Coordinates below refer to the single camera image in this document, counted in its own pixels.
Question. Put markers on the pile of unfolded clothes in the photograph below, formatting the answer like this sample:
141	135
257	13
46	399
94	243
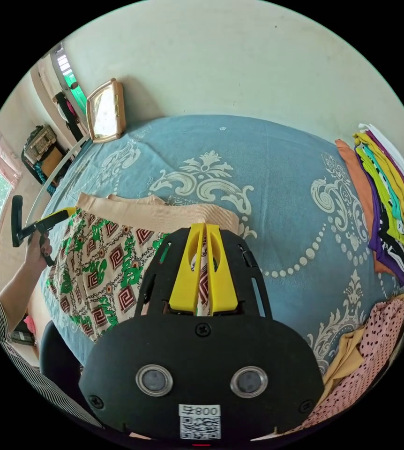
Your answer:
360	358

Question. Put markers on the pink curtain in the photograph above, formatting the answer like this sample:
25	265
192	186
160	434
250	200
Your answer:
3	151

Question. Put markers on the green door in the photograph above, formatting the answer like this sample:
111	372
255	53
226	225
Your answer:
73	82

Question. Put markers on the bed with blue patterned sheet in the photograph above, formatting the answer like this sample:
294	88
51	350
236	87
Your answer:
276	168

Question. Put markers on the shelf with things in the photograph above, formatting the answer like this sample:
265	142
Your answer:
45	151

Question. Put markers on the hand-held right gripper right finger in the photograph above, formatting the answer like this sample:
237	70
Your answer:
223	284

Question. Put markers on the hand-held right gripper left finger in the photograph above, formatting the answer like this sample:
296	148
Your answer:
184	281

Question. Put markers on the person's body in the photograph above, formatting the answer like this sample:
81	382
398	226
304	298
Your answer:
29	372

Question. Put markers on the white red green sleeveless sweater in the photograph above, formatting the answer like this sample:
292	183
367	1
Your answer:
103	267

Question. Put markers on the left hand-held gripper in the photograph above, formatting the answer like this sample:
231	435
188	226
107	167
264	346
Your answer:
42	228

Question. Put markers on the person's left hand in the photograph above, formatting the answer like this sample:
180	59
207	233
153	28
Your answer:
36	253

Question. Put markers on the pile of folded clothes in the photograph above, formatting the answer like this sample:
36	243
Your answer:
388	211

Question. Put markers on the gold framed mirror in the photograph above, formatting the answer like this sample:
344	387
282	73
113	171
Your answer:
104	110

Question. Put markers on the person's left forearm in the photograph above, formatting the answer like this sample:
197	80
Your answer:
17	299

